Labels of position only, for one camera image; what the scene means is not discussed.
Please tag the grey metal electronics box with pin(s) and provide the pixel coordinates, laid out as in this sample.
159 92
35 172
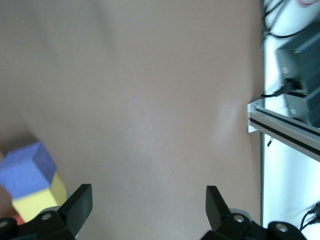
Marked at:
302 75

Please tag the brown paper table cover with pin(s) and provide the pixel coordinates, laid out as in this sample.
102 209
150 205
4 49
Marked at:
150 75

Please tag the yellow foam cube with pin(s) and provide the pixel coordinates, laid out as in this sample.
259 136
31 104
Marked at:
35 202

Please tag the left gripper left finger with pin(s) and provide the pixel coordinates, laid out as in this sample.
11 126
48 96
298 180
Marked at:
75 212

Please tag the purple foam cube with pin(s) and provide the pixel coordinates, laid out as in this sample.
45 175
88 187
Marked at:
25 172

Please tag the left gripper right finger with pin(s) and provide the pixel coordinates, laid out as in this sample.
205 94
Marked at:
220 217

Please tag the orange foam cube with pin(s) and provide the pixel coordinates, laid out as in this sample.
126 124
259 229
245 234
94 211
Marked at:
20 219

